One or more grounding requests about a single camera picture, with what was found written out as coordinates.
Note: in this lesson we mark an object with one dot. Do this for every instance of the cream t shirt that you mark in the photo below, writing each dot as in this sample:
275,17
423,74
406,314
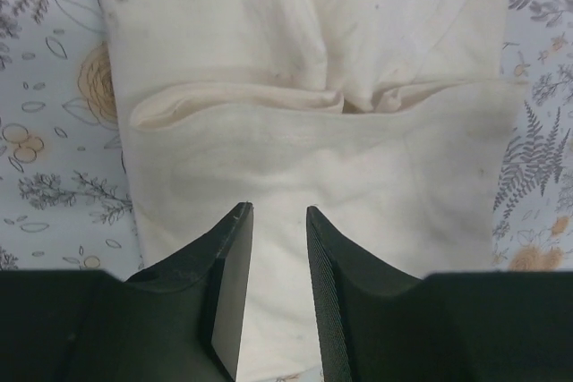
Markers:
387,115

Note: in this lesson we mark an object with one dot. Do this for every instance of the floral table mat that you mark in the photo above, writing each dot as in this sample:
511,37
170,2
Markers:
65,196

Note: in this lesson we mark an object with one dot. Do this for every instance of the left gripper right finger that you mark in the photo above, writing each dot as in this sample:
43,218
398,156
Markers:
377,323

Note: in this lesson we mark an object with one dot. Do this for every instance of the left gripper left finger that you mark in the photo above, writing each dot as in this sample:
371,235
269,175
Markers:
178,320

